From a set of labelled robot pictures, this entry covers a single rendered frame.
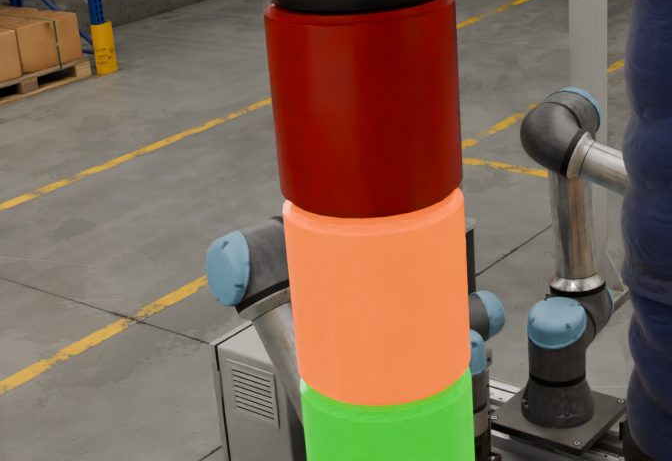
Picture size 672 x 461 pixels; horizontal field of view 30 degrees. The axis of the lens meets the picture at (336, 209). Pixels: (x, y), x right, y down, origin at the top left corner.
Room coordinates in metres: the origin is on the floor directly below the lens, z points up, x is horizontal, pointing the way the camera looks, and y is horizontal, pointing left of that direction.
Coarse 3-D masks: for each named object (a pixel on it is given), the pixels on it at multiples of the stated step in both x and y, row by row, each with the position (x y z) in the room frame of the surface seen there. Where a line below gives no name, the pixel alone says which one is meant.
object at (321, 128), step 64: (448, 0) 0.32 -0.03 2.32; (320, 64) 0.30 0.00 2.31; (384, 64) 0.30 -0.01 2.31; (448, 64) 0.31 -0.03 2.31; (320, 128) 0.30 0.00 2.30; (384, 128) 0.30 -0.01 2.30; (448, 128) 0.31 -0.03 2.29; (320, 192) 0.30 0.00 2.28; (384, 192) 0.30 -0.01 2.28; (448, 192) 0.31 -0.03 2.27
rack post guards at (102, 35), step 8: (104, 24) 9.79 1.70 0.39; (96, 32) 9.75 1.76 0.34; (104, 32) 9.78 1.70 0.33; (112, 32) 9.87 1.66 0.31; (96, 40) 9.75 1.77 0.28; (104, 40) 9.77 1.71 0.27; (112, 40) 9.84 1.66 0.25; (96, 48) 9.76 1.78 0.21; (104, 48) 9.77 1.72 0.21; (112, 48) 9.83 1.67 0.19; (96, 56) 9.77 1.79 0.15; (104, 56) 9.76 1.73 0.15; (112, 56) 9.82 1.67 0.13; (96, 64) 9.78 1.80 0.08; (104, 64) 9.75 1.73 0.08; (112, 64) 9.81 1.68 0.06; (104, 72) 9.75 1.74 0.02
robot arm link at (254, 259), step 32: (256, 224) 2.03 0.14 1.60; (224, 256) 1.95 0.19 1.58; (256, 256) 1.95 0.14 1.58; (224, 288) 1.95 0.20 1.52; (256, 288) 1.93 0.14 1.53; (288, 288) 1.94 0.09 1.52; (256, 320) 1.93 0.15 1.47; (288, 320) 1.92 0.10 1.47; (288, 352) 1.89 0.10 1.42; (288, 384) 1.88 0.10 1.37
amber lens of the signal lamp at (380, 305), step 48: (288, 240) 0.32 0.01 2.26; (336, 240) 0.30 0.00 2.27; (384, 240) 0.30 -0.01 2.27; (432, 240) 0.30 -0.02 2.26; (336, 288) 0.30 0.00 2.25; (384, 288) 0.30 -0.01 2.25; (432, 288) 0.30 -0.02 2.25; (336, 336) 0.30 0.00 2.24; (384, 336) 0.30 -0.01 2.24; (432, 336) 0.30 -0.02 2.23; (336, 384) 0.30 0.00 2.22; (384, 384) 0.30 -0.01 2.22; (432, 384) 0.30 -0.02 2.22
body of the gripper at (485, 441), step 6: (486, 432) 1.62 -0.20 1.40; (474, 438) 1.60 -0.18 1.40; (480, 438) 1.61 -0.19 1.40; (486, 438) 1.62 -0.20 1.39; (474, 444) 1.60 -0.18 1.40; (480, 444) 1.61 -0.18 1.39; (486, 444) 1.65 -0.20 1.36; (480, 450) 1.64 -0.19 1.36; (486, 450) 1.65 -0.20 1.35; (480, 456) 1.64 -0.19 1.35; (486, 456) 1.65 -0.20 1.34; (498, 456) 1.65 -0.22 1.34
